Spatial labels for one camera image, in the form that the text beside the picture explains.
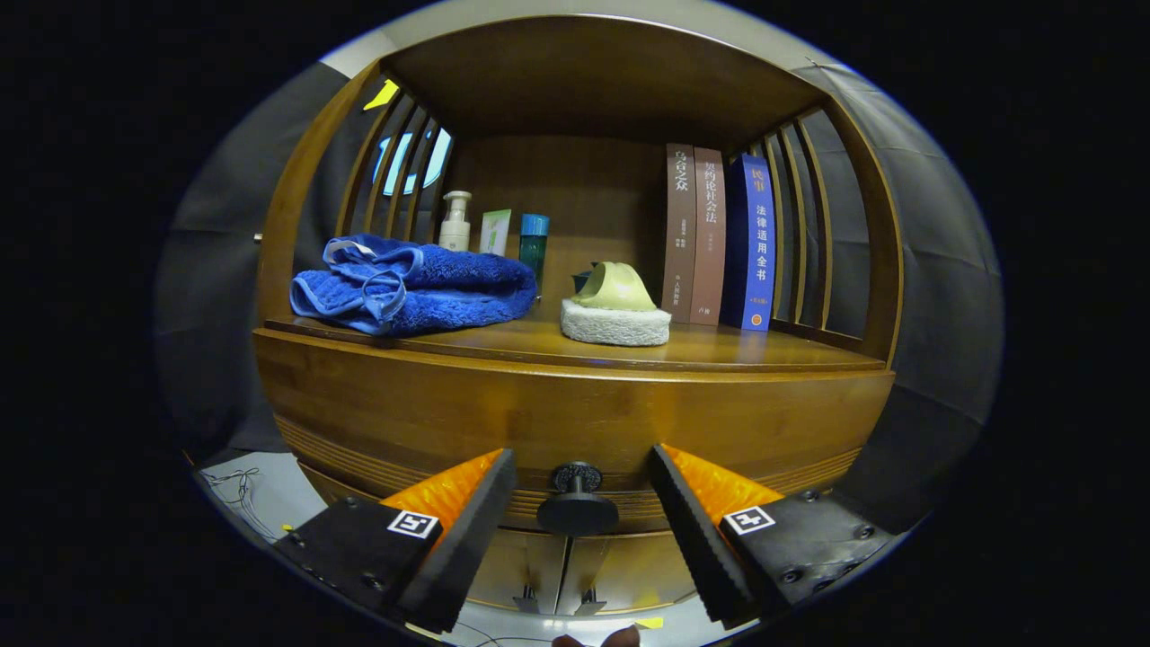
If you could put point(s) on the black drawer knob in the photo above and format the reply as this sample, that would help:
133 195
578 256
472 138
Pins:
578 514

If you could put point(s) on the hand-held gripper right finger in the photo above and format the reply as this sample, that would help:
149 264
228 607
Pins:
696 548

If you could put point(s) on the blue towel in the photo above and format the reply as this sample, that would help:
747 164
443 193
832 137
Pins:
449 288

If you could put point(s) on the wooden cabinet door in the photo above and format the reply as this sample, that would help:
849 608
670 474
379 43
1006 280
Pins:
521 566
638 571

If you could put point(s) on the white pump bottle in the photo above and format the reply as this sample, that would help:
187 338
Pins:
455 232

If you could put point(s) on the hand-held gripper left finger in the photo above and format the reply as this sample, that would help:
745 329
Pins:
467 548

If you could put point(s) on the wooden drawer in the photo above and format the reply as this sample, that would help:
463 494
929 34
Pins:
584 413

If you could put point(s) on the reddish brown book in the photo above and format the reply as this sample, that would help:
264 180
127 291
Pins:
710 243

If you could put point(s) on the wooden cabinet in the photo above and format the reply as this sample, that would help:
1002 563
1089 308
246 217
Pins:
584 72

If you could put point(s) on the teal bottle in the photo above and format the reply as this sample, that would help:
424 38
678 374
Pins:
534 243

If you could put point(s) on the white green tube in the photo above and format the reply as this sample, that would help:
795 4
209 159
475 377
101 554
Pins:
495 234

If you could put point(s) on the blue book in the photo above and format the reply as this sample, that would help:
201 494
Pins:
759 243

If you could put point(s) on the wooden countertop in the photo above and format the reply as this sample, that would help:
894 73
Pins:
719 346

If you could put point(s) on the blue lidded teacup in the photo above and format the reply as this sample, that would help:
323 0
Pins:
582 280

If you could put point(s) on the dark brown book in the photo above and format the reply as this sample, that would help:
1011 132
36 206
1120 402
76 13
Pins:
678 234

